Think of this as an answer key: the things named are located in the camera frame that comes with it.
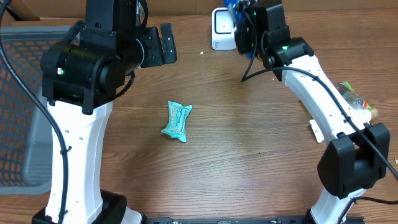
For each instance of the white barcode scanner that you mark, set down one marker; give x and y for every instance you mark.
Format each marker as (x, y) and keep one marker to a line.
(222, 29)

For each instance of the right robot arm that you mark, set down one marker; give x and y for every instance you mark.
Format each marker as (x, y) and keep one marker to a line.
(356, 154)

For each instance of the brown cardboard backboard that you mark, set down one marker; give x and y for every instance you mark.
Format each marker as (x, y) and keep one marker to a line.
(36, 9)

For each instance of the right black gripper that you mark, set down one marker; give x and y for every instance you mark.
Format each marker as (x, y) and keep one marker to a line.
(240, 35)

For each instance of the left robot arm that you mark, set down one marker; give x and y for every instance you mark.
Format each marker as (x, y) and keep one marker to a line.
(82, 76)

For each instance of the green red snack packet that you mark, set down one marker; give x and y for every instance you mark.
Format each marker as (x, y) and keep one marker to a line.
(354, 100)

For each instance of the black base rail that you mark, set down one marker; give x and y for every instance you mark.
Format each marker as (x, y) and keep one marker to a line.
(277, 220)

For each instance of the grey plastic mesh basket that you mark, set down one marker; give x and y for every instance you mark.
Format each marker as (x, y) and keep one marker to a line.
(26, 135)

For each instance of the white bamboo cream tube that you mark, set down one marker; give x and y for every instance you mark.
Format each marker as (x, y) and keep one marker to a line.
(366, 115)

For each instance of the mint green wipes packet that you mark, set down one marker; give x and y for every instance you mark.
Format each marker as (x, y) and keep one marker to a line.
(176, 127)

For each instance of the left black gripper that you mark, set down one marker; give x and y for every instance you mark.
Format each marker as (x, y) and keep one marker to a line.
(152, 38)

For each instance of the blue snack packet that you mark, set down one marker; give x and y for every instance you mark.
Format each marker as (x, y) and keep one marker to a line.
(243, 31)

